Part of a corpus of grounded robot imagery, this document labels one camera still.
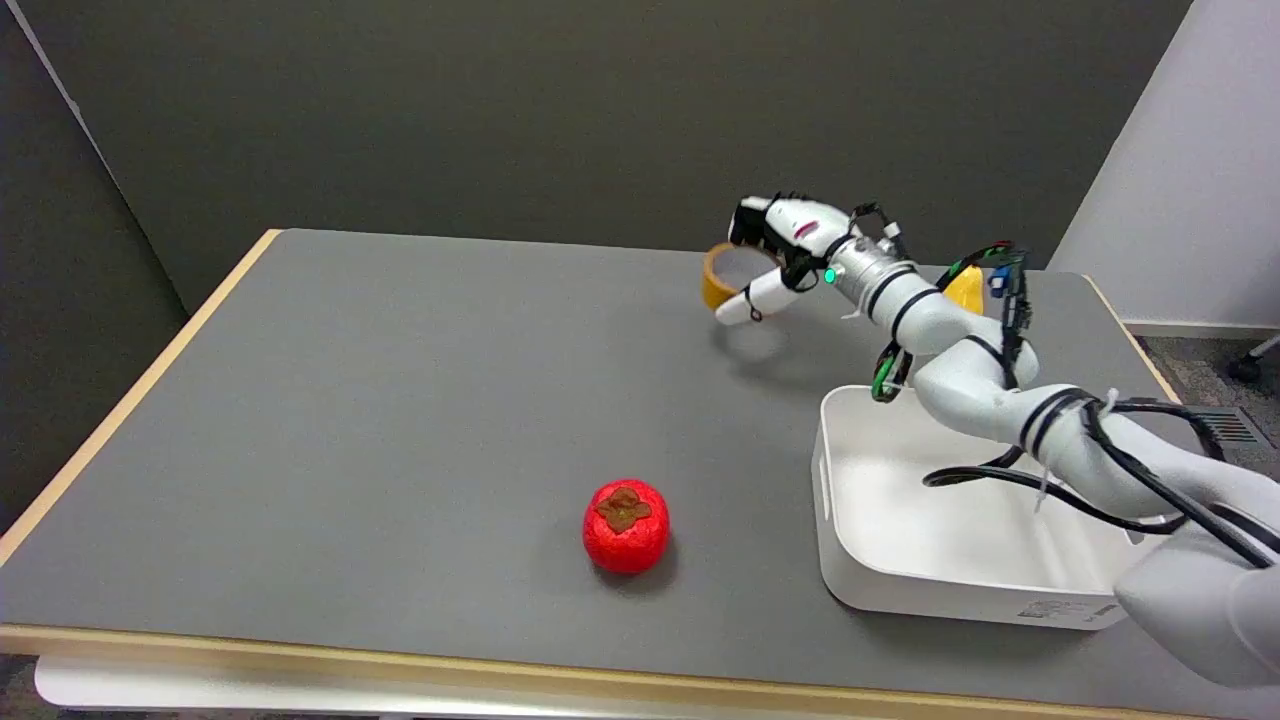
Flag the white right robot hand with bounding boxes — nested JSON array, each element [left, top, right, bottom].
[[714, 193, 860, 327]]

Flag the yellow tape roll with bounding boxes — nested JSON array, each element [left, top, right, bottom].
[[701, 242, 783, 312]]

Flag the white plastic container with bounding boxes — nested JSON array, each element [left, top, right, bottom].
[[811, 384, 1169, 631]]

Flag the yellow banana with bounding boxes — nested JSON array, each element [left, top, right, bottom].
[[944, 265, 986, 316]]

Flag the red persimmon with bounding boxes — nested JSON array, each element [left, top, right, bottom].
[[583, 479, 671, 575]]

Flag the black chair caster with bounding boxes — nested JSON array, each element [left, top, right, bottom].
[[1228, 335, 1280, 385]]

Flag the floor vent grille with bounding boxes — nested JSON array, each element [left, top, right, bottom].
[[1194, 408, 1263, 447]]

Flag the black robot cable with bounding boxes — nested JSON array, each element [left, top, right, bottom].
[[921, 395, 1280, 571]]

